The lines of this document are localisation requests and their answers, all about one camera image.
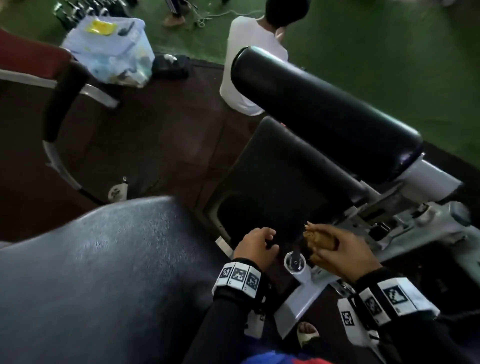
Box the right marker wristband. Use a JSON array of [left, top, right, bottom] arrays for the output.
[[337, 268, 440, 351]]

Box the person's left forearm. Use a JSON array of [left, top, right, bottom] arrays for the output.
[[183, 279, 271, 364]]

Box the person's right forearm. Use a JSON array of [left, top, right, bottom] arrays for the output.
[[375, 296, 480, 364]]

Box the black roller pad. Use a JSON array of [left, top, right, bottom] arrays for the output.
[[230, 46, 425, 185]]

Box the person's sandalled foot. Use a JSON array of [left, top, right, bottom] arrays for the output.
[[297, 321, 320, 349]]

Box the left marker wristband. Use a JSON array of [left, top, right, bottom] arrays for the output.
[[211, 258, 264, 301]]

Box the black flat machine pad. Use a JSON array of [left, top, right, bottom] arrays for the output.
[[214, 116, 370, 256]]

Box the person's right hand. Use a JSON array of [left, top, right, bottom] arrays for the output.
[[308, 224, 383, 284]]

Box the clear plastic bag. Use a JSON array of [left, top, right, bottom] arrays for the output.
[[61, 16, 155, 89]]

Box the white machine frame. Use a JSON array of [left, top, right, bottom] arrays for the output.
[[273, 153, 480, 340]]

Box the person's left hand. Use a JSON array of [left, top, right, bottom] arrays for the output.
[[233, 227, 280, 272]]

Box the grey curved handle frame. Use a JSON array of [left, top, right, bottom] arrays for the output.
[[42, 139, 106, 206]]

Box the black curved handle grip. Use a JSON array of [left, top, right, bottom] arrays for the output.
[[41, 61, 91, 143]]

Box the dumbbell rack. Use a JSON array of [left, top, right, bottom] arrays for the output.
[[52, 0, 130, 24]]

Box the person's blue red clothing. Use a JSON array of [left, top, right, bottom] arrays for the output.
[[240, 349, 335, 364]]

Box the black bag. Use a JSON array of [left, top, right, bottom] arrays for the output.
[[151, 54, 191, 80]]

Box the red bench pad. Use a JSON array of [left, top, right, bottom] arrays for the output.
[[0, 28, 73, 80]]

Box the white cable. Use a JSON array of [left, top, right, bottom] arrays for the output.
[[192, 7, 242, 29]]

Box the marker wristband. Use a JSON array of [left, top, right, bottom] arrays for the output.
[[337, 268, 440, 351], [211, 258, 264, 301]]

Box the large black seat pad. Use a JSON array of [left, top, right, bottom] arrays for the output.
[[0, 195, 235, 364]]

